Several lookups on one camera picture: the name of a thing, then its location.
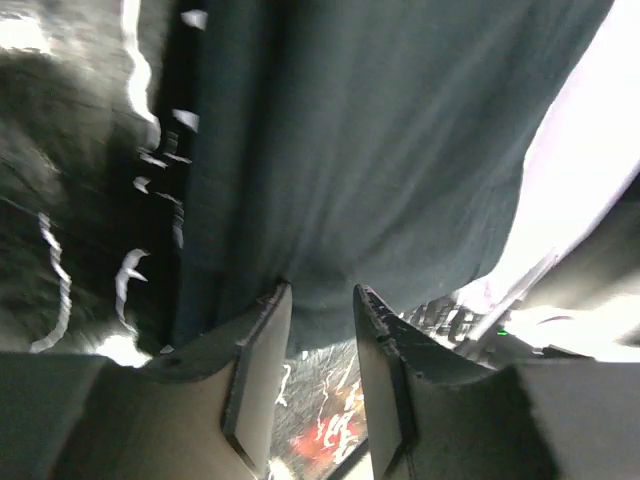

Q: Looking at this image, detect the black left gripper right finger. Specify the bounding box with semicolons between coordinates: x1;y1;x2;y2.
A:
353;286;639;479

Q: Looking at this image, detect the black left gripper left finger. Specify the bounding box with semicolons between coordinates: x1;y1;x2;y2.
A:
1;284;292;480

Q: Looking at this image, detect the black t shirt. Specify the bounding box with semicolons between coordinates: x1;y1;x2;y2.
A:
171;1;612;353

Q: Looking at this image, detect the black marble pattern mat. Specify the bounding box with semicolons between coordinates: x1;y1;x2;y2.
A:
1;1;371;479

